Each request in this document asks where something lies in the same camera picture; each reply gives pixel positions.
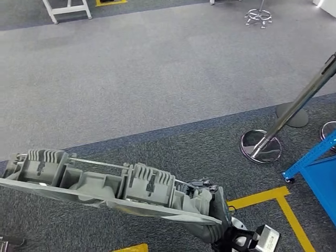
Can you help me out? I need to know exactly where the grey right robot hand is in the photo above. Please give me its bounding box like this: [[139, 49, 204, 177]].
[[181, 179, 233, 244]]

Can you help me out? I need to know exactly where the grey plastic wheel hubcap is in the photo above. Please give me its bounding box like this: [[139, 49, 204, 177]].
[[0, 149, 223, 227]]

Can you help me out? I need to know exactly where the blue metal shelf rack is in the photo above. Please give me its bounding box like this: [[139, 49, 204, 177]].
[[282, 130, 336, 227]]

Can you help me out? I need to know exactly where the dark round stanchion base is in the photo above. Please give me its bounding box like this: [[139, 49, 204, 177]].
[[276, 102, 309, 128]]

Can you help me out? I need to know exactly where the chrome round stanchion base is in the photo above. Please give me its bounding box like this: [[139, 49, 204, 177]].
[[320, 121, 336, 152]]

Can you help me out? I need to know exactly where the chrome star stool base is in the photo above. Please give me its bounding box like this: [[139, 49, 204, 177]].
[[245, 0, 273, 29]]

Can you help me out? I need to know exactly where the chrome stanchion post with base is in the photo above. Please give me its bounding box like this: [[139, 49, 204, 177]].
[[240, 52, 336, 164]]

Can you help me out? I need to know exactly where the white metal table frame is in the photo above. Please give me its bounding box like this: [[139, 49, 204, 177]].
[[42, 0, 92, 25]]

